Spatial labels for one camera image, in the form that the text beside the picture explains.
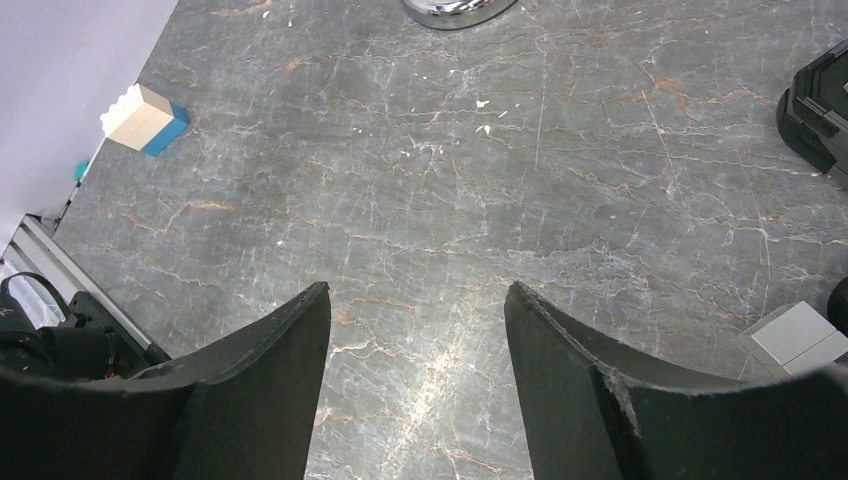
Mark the chrome wine glass rack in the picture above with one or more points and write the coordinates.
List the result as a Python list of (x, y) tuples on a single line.
[(454, 15)]

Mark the black poker chip case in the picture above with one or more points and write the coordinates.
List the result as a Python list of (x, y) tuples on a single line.
[(811, 115)]

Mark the white and blue block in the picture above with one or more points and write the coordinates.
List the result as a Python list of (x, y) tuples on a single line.
[(143, 120)]

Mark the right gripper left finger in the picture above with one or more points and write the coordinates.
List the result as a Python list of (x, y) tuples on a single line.
[(242, 407)]

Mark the grey small block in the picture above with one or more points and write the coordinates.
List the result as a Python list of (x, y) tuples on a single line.
[(794, 339)]

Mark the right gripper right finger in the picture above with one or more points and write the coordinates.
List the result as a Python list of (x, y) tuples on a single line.
[(596, 408)]

